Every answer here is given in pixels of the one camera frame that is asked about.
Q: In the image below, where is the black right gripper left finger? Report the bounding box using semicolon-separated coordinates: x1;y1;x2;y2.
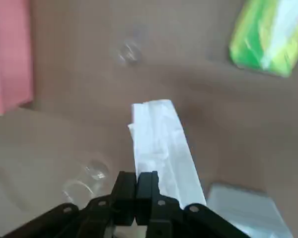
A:
2;171;138;238

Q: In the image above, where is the green tissue pack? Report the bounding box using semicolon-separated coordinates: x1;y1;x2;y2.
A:
228;0;298;78

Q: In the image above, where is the white tissue sheet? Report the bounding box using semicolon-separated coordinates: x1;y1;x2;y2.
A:
114;99;207;238

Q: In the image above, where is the white flip-lid trash bin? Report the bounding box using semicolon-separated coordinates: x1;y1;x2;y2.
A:
206;182;294;238

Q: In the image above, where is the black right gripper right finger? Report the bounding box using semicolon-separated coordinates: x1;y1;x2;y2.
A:
135;170;248;238

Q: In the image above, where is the pink plastic container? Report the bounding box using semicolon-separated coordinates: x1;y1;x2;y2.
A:
0;0;34;116

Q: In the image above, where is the small glass beaker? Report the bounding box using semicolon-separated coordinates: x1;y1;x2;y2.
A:
111;37;145;66

